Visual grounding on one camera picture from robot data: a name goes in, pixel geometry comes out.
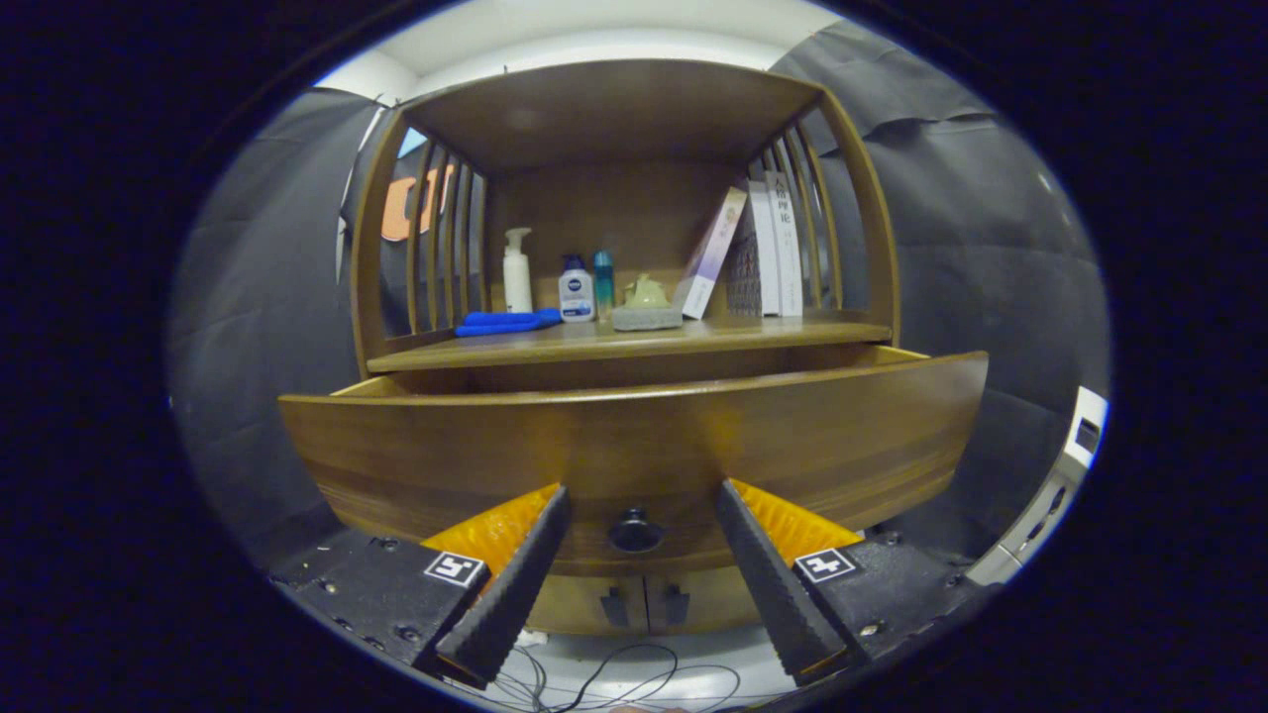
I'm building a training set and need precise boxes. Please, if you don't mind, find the purple white book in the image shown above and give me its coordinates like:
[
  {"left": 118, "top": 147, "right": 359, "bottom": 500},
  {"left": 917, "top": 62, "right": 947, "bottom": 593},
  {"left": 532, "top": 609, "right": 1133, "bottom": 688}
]
[{"left": 674, "top": 186, "right": 749, "bottom": 321}]

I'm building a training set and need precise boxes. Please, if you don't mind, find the wooden drawer with dark knob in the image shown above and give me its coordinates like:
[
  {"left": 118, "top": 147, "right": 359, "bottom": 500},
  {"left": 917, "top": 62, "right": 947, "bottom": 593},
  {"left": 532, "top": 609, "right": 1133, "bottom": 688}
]
[{"left": 277, "top": 345, "right": 990, "bottom": 580}]

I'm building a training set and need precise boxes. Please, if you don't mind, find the white pump bottle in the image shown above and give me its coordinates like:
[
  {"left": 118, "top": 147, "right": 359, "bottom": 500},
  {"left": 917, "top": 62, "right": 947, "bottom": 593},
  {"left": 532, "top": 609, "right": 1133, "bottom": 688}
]
[{"left": 502, "top": 228, "right": 535, "bottom": 314}]

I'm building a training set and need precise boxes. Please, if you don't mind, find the blue folded cloth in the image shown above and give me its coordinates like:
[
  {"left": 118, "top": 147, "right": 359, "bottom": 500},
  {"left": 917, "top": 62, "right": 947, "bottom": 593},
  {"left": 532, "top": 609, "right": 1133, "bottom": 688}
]
[{"left": 455, "top": 308, "right": 564, "bottom": 338}]

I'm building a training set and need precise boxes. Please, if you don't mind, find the white lotion bottle blue cap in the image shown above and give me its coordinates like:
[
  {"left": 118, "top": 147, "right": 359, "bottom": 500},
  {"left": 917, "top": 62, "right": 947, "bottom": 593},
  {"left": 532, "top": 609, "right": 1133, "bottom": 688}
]
[{"left": 558, "top": 255, "right": 596, "bottom": 324}]

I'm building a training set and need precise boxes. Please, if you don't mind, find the white appliance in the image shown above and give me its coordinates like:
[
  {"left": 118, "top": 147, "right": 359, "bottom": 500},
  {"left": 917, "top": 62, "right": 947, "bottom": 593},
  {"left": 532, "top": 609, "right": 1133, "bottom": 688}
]
[{"left": 966, "top": 386, "right": 1109, "bottom": 587}]

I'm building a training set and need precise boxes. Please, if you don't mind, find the wooden countertop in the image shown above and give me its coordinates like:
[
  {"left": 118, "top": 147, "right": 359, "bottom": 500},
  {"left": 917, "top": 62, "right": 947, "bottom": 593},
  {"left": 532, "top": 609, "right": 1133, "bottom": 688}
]
[{"left": 367, "top": 312, "right": 893, "bottom": 374}]

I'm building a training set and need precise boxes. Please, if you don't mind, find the white book black lettering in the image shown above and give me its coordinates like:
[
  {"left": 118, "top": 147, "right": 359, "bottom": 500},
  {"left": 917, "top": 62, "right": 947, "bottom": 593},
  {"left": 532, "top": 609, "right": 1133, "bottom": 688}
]
[{"left": 763, "top": 170, "right": 805, "bottom": 318}]

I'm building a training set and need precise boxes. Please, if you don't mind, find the pale green figurine grey base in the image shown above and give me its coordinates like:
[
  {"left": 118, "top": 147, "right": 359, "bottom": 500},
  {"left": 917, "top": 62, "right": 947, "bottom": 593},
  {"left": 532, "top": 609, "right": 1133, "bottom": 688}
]
[{"left": 611, "top": 274, "right": 685, "bottom": 333}]

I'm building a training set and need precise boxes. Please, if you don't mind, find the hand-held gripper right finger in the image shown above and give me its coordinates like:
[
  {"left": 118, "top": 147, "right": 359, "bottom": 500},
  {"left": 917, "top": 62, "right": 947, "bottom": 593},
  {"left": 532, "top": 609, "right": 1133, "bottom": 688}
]
[{"left": 715, "top": 478, "right": 992, "bottom": 689}]

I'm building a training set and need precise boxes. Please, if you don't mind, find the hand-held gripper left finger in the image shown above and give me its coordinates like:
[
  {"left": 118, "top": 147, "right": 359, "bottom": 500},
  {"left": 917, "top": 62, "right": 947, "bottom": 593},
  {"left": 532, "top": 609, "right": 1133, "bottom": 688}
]
[{"left": 269, "top": 483, "right": 574, "bottom": 689}]

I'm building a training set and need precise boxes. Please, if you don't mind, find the wooden cabinet with slatted shelf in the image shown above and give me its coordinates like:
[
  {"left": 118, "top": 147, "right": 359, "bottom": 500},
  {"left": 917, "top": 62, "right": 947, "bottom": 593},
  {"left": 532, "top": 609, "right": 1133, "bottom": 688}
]
[{"left": 349, "top": 57, "right": 902, "bottom": 637}]

